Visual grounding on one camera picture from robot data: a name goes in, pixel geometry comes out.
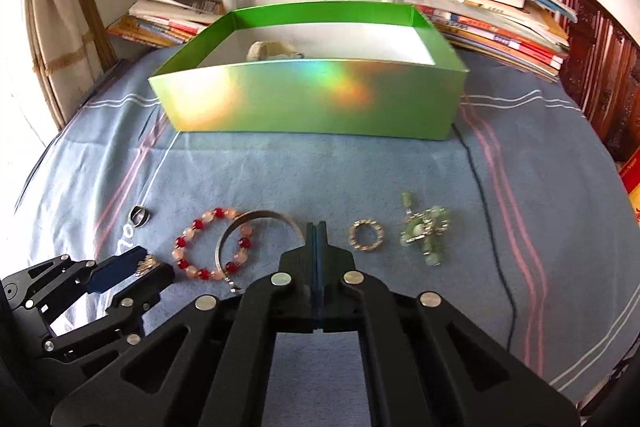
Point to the green cardboard box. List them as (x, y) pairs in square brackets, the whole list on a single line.
[(300, 102)]

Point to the tall stack of books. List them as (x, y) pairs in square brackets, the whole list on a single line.
[(500, 32)]

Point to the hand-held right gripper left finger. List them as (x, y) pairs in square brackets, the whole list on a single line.
[(300, 267)]

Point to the red and yellow gift bag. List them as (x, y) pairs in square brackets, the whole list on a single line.
[(632, 192)]

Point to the silver bangle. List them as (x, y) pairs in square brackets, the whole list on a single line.
[(260, 213)]

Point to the red wooden headboard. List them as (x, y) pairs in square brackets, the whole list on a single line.
[(610, 82)]

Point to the beige curtain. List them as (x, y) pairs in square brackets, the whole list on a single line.
[(60, 32)]

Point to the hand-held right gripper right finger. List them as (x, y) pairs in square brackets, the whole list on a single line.
[(337, 267)]

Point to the small stack of books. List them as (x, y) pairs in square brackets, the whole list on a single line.
[(160, 27)]

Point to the small gold ornament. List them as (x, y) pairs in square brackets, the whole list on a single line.
[(146, 264)]

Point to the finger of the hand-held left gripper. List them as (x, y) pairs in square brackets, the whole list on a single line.
[(150, 284), (117, 269)]

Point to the green jade charm pendant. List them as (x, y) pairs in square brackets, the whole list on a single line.
[(415, 232)]

